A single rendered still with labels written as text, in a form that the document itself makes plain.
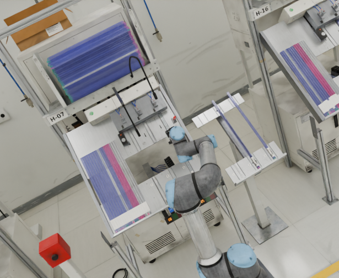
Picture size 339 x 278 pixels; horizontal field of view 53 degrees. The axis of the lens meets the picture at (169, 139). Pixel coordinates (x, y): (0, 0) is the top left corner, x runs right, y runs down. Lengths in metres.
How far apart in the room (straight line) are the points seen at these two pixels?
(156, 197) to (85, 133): 0.61
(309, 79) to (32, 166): 2.93
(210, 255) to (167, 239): 1.10
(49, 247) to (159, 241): 0.83
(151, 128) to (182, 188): 0.82
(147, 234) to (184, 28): 2.19
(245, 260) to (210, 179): 0.40
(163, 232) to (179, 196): 1.21
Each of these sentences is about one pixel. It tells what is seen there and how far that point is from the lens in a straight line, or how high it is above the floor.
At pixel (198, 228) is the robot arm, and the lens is 1.52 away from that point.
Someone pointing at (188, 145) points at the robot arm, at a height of 1.08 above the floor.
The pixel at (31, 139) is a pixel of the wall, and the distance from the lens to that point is 3.89.
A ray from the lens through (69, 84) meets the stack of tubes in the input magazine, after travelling 2.10.
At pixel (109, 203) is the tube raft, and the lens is 2.10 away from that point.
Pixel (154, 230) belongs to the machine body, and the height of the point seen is 0.31.
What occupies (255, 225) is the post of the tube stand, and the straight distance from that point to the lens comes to 2.72.
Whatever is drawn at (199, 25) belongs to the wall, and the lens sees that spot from 3.86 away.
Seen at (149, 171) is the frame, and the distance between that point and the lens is 2.49.
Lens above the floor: 2.06
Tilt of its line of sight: 31 degrees down
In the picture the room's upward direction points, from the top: 25 degrees counter-clockwise
